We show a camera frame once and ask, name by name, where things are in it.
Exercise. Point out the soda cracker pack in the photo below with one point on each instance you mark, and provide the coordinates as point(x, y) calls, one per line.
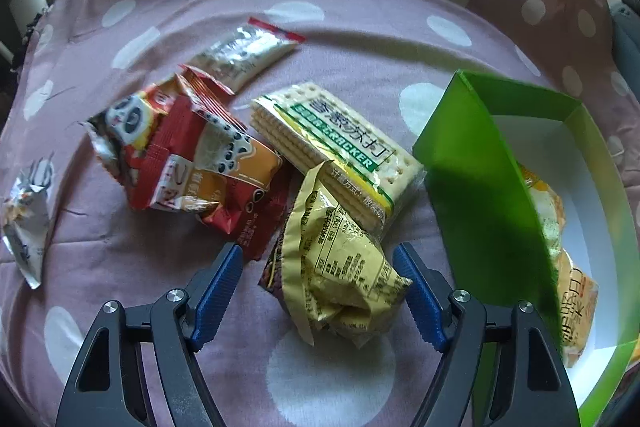
point(369, 174)

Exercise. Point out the red panda snack packet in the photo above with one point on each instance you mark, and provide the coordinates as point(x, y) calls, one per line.
point(122, 134)

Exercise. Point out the orange panda snack packet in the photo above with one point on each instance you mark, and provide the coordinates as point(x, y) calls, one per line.
point(230, 180)

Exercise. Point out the red-edged silver snack packet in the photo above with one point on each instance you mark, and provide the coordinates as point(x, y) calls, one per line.
point(240, 55)

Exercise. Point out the orange rice cracker packet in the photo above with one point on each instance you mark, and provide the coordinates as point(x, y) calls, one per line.
point(578, 295)

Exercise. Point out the white snack packet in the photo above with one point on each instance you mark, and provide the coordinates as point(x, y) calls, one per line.
point(25, 219)

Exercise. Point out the yellow green snack packet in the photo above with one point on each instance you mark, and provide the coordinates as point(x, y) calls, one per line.
point(549, 208)

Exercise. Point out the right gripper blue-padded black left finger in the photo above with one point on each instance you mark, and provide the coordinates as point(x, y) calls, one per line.
point(125, 346)

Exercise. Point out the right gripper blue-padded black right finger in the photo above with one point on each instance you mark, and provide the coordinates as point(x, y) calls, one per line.
point(507, 349)

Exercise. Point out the green white cardboard box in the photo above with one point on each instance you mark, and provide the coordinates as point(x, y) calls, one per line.
point(482, 134)

